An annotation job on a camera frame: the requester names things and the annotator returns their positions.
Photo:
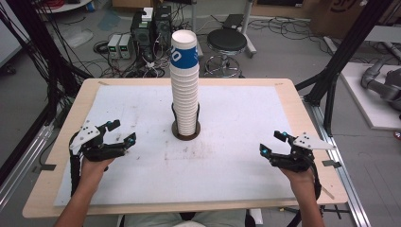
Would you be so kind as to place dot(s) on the white floor board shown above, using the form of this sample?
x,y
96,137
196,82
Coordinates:
x,y
369,107

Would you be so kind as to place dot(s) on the person's right hand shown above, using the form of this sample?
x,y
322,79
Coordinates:
x,y
298,179

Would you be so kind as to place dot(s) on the thin wooden stick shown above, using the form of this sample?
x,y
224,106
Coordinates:
x,y
328,193

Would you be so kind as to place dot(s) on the cardboard box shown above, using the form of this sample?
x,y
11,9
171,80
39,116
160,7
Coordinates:
x,y
334,15

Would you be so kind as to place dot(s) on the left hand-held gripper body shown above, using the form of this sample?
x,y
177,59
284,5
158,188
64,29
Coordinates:
x,y
90,148

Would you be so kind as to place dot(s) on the black computer tower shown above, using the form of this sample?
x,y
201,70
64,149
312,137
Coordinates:
x,y
163,25
141,31

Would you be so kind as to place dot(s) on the grey power supply unit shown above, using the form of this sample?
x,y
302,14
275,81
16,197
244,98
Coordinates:
x,y
126,46
114,45

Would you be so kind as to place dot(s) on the person's left hand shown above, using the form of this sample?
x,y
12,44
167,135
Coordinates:
x,y
94,171

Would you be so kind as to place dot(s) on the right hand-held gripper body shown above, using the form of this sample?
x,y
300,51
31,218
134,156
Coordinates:
x,y
299,154

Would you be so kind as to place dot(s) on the aluminium rail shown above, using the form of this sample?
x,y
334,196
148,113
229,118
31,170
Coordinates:
x,y
340,176
22,170

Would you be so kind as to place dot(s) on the black round stool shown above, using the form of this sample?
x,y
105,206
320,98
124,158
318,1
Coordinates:
x,y
226,40

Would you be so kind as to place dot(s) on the black metal frame post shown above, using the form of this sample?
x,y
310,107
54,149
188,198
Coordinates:
x,y
343,53
38,47

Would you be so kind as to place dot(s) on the white paper table mat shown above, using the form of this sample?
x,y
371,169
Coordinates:
x,y
195,170

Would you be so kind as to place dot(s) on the black tape piece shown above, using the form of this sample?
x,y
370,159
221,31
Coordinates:
x,y
47,167
331,164

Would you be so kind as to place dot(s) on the black cup holder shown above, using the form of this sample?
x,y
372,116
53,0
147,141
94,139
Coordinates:
x,y
186,136

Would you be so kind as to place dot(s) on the stack of paper cups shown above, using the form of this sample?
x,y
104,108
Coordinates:
x,y
185,85

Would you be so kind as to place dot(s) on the person's light trousers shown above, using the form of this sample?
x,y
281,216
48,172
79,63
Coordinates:
x,y
214,219

